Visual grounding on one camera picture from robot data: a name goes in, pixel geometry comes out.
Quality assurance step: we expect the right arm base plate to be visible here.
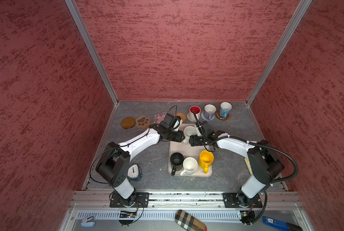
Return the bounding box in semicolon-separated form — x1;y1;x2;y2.
222;192;263;209

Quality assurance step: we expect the brown glossy round coaster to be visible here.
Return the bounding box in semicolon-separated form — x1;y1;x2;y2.
215;110;230;120

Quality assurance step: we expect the blue mug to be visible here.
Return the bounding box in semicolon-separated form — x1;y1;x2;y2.
220;102;232;118

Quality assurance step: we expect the red mug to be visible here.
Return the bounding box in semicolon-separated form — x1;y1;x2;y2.
189;105;201;120

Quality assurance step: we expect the beige serving tray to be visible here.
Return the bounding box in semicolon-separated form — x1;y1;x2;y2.
168;141;213;177

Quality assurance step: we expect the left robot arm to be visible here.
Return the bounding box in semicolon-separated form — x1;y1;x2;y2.
95;126;185;199

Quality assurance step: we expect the small stapler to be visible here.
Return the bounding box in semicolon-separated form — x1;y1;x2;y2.
81;215;96;228

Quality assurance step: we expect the teal alarm clock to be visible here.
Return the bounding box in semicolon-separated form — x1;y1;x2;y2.
127;164;142;182

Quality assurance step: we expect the cream calculator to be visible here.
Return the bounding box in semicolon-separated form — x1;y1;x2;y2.
244;158;253;175

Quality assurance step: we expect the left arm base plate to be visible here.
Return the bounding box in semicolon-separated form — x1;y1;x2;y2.
109;191;149;208

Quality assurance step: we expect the plaid glasses case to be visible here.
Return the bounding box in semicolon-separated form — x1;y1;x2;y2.
175;210;207;231

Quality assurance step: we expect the brown wicker round coaster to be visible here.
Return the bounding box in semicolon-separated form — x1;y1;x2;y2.
176;113;187;123

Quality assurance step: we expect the pink flower coaster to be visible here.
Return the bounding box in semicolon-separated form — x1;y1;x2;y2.
154;112;167;124

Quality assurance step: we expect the paw print coaster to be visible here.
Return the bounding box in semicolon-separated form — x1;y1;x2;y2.
135;115;151;129

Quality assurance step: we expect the grey round coaster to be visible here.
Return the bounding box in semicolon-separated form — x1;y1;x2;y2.
201;111;215;121

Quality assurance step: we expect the yellow mug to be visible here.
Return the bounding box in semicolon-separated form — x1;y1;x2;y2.
198;150;214;174

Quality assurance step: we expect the white mug purple outside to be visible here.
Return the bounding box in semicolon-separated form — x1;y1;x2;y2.
203;104;216;121

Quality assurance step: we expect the white mug front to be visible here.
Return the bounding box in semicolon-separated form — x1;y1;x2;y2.
180;157;198;176

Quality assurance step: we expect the black mug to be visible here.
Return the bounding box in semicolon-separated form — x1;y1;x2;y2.
170;152;184;176

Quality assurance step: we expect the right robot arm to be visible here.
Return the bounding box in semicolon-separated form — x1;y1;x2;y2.
189;133;299;208

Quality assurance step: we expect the blue handled tool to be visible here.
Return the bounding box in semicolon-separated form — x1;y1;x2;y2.
262;216;303;231

